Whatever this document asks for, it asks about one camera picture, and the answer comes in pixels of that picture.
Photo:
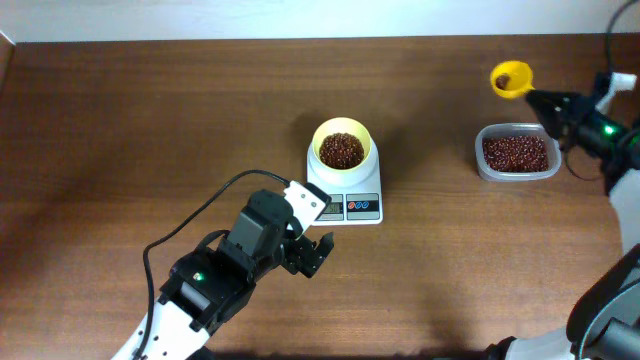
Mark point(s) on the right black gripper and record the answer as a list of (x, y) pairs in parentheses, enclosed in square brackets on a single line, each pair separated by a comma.
[(561, 122)]

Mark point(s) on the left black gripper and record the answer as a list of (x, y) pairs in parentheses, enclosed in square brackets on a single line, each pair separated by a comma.
[(294, 258)]

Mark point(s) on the yellow plastic measuring scoop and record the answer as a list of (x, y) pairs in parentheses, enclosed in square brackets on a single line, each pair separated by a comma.
[(511, 79)]

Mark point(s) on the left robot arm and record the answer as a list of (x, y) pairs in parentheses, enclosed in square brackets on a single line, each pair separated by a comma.
[(211, 284)]

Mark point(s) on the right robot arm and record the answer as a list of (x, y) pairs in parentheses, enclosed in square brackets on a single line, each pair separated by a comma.
[(604, 323)]

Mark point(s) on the white digital kitchen scale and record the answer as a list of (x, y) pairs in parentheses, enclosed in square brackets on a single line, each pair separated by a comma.
[(355, 194)]

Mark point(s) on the red beans in bowl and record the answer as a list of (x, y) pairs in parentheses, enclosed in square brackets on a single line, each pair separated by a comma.
[(341, 151)]

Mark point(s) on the pale yellow plastic bowl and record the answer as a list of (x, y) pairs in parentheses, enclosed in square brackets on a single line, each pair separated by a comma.
[(342, 125)]

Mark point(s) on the clear plastic container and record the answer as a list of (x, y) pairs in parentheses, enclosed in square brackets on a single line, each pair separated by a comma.
[(554, 156)]

